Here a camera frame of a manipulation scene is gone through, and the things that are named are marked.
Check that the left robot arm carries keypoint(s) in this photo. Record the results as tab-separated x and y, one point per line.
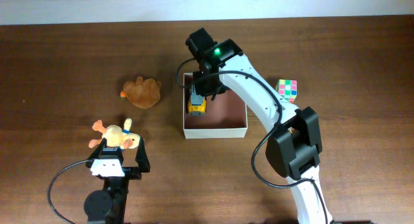
107	205

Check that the white box pink interior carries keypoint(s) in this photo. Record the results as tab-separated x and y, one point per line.
225	117

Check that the yellow grey toy truck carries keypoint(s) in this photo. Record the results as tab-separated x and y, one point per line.
196	103

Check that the colourful puzzle cube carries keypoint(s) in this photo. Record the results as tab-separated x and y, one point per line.
288	89

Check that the brown plush toy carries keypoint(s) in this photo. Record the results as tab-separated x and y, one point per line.
143	93

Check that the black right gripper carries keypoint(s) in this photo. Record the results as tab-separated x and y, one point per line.
201	89

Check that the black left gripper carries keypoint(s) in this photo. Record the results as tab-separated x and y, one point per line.
143	163

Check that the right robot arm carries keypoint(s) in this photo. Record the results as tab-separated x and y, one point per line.
293	140

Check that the yellow plush duck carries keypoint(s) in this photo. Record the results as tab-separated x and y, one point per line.
116	136

